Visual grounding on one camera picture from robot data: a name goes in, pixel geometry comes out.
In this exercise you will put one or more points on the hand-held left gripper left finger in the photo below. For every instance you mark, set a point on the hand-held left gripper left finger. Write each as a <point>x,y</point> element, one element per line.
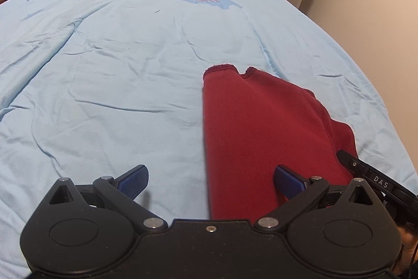
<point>135,179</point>

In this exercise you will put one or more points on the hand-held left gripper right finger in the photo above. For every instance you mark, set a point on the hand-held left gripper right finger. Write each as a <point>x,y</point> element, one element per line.
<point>289,182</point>

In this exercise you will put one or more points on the dark red sweater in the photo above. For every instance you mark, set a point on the dark red sweater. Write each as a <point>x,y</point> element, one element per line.
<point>261,135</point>

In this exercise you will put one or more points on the person's right hand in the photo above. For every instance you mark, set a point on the person's right hand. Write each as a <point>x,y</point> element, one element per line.
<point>408,239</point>

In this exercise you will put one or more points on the light blue printed bed sheet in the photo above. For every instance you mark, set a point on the light blue printed bed sheet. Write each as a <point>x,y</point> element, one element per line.
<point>114,76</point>

